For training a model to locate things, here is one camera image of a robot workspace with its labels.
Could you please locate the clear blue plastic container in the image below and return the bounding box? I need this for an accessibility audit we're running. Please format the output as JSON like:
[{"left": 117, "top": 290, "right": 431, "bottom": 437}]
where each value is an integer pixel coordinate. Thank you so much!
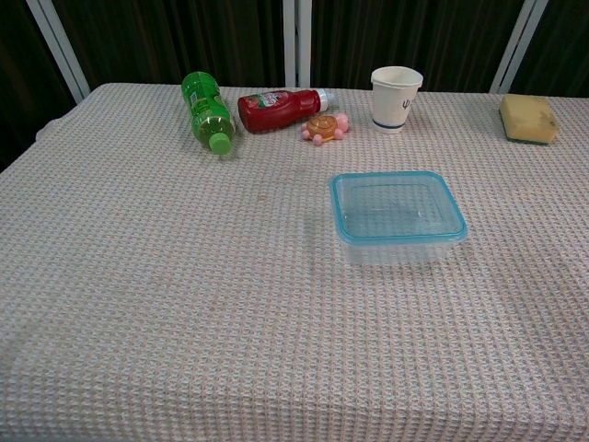
[{"left": 328, "top": 170, "right": 469, "bottom": 244}]

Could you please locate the pink orange turtle toy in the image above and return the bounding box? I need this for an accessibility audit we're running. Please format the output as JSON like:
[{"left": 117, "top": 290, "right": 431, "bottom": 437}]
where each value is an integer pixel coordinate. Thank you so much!
[{"left": 301, "top": 112, "right": 351, "bottom": 147}]

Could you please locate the red ketchup squeeze bottle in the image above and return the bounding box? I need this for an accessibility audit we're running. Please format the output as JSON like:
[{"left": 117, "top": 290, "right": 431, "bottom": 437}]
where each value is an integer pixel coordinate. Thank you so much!
[{"left": 237, "top": 87, "right": 335, "bottom": 134}]

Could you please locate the beige waffle tablecloth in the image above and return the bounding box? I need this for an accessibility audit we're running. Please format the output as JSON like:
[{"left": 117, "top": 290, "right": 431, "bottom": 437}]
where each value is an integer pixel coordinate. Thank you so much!
[{"left": 0, "top": 82, "right": 589, "bottom": 442}]

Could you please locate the green plastic drink bottle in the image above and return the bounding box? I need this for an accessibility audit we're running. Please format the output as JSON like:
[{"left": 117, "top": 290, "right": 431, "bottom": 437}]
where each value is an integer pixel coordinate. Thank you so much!
[{"left": 180, "top": 71, "right": 238, "bottom": 157}]

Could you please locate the white paper cup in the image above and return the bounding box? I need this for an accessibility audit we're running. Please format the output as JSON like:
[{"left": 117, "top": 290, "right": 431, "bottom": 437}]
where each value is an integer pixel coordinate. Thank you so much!
[{"left": 370, "top": 65, "right": 424, "bottom": 134}]

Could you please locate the dark pleated curtain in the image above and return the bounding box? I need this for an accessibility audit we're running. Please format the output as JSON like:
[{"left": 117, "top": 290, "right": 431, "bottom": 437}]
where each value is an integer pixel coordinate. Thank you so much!
[{"left": 0, "top": 0, "right": 589, "bottom": 174}]

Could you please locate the yellow green-backed sponge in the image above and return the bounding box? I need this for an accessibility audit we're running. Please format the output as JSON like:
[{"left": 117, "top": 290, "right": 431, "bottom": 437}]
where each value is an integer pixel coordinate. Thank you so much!
[{"left": 499, "top": 93, "right": 561, "bottom": 145}]

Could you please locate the white upright frame post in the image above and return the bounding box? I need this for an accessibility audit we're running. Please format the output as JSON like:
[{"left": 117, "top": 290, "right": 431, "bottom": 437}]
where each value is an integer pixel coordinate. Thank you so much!
[{"left": 282, "top": 0, "right": 313, "bottom": 88}]

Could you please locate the white slanted frame post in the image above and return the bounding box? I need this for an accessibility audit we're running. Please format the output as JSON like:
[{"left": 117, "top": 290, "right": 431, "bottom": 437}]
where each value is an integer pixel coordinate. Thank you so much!
[
  {"left": 25, "top": 0, "right": 92, "bottom": 103},
  {"left": 489, "top": 0, "right": 549, "bottom": 95}
]

